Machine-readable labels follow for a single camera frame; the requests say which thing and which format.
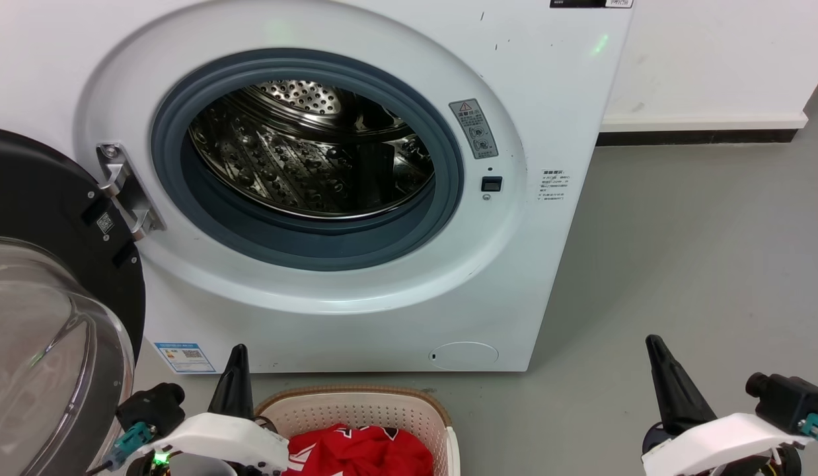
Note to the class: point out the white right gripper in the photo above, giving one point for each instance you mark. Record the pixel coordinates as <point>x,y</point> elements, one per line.
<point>726,443</point>

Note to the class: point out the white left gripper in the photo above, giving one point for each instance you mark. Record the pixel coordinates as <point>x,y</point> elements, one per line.
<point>224,439</point>

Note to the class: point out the red garment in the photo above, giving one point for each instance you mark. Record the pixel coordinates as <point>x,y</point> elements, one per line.
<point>369,453</point>

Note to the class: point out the cream perforated laundry basket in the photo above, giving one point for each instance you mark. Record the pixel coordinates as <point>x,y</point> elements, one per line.
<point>356,406</point>

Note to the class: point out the stainless steel washing machine drum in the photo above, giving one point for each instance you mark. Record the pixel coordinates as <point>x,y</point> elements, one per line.
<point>303,158</point>

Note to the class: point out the black glass washer door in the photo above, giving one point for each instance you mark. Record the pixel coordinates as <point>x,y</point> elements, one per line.
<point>39,211</point>

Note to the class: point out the blue white energy label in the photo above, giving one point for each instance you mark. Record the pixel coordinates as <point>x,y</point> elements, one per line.
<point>184,357</point>

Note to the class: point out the white front-load washing machine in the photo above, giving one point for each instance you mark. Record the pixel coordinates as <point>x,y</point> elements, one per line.
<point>343,324</point>

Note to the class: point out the grey rubber door gasket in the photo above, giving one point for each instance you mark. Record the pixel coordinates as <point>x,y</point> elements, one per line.
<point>303,244</point>

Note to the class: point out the white QR code sticker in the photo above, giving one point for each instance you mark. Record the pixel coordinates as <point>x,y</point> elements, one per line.
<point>105,223</point>

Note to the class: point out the round white filter cover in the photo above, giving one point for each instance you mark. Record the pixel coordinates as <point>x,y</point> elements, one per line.
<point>463,356</point>

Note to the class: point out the metal door hinge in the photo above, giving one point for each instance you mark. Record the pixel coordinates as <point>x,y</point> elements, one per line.
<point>125,192</point>

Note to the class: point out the white and black baseboard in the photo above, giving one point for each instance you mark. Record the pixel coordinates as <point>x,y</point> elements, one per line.
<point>700,129</point>

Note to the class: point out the black door latch socket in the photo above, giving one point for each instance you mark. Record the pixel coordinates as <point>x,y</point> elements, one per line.
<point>491,184</point>

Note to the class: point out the grey warning sticker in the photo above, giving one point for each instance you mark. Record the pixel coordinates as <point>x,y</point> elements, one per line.
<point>474,129</point>

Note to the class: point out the black control panel strip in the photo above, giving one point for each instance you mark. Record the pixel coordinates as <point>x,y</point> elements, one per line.
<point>591,3</point>

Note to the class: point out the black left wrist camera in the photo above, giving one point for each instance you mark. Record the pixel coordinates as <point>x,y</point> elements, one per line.
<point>151,404</point>

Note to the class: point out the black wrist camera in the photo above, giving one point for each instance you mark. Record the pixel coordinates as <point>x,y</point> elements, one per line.
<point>151,404</point>
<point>785,396</point>

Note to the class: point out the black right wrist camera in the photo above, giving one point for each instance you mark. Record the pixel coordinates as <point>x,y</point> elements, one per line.
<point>785,396</point>

